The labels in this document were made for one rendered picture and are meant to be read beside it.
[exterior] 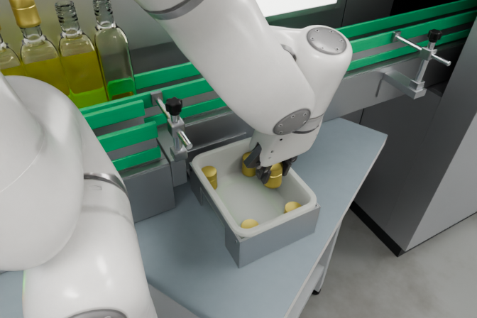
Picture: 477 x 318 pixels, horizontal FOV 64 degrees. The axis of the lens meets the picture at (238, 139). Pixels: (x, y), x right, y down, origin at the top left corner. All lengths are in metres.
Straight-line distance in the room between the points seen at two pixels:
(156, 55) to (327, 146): 0.47
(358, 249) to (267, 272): 1.05
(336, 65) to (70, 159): 0.31
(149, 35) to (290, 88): 0.56
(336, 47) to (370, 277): 1.31
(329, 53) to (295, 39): 0.04
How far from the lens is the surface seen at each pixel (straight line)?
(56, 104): 0.33
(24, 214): 0.26
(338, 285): 1.63
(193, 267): 0.73
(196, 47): 0.35
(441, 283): 1.78
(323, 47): 0.47
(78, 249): 0.33
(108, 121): 0.74
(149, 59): 0.95
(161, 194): 0.77
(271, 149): 0.57
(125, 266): 0.34
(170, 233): 0.78
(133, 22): 0.87
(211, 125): 0.84
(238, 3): 0.34
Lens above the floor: 1.37
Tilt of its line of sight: 40 degrees down
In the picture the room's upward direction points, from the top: 2 degrees clockwise
